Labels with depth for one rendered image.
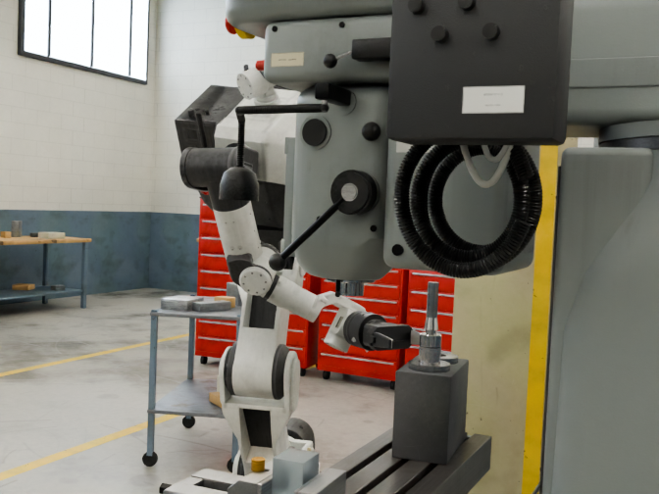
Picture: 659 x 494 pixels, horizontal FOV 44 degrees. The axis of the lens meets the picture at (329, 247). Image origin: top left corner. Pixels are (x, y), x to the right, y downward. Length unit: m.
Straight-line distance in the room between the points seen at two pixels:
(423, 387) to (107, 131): 10.79
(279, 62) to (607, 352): 0.67
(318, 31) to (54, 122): 10.28
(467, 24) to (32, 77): 10.48
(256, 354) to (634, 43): 1.26
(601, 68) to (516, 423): 2.14
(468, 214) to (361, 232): 0.18
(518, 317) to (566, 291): 1.96
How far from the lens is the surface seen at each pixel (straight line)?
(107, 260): 12.33
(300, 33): 1.34
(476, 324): 3.13
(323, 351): 6.64
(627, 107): 1.18
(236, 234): 1.90
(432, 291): 1.74
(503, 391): 3.14
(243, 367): 2.08
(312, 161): 1.32
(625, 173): 1.11
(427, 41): 0.98
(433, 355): 1.75
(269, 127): 1.93
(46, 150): 11.41
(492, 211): 1.19
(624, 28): 1.20
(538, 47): 0.94
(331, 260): 1.32
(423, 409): 1.74
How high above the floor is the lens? 1.43
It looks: 3 degrees down
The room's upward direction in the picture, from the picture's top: 2 degrees clockwise
